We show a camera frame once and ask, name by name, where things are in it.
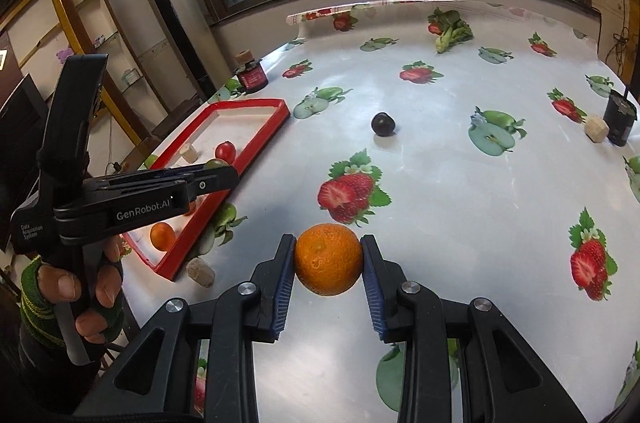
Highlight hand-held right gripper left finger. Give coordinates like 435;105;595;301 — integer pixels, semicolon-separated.
75;233;298;423

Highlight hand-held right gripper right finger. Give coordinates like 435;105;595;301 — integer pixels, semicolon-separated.
359;234;586;423

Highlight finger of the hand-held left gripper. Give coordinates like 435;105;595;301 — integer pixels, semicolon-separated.
82;164;240;204

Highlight large orange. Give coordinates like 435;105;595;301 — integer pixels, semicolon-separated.
293;224;363;297

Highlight red rimmed tray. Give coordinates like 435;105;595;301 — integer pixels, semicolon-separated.
120;98;291;280

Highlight person's left forearm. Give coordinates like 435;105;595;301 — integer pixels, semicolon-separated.
0;333;116;423

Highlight person's left hand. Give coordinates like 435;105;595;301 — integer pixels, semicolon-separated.
20;235;126;354

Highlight small orange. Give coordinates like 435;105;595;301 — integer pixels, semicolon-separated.
150;222;177;252

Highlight fruit print tablecloth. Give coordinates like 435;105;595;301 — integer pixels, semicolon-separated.
120;0;640;423

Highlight red jar black lid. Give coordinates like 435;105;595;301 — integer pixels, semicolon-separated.
236;59;269;92

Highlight black monitor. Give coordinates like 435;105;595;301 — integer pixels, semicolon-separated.
0;73;51;164

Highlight dark purple plum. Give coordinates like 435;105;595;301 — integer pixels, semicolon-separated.
370;112;397;137

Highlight tower air conditioner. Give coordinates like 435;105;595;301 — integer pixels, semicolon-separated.
135;0;218;101

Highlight leafy green vegetable bunch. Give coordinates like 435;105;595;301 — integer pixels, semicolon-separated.
427;8;474;54

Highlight black cylindrical device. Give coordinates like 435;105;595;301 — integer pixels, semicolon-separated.
602;85;638;148

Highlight wooden wall shelf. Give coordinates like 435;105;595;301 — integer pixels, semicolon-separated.
0;0;151;144

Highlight black cables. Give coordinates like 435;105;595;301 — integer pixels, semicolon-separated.
612;0;633;68

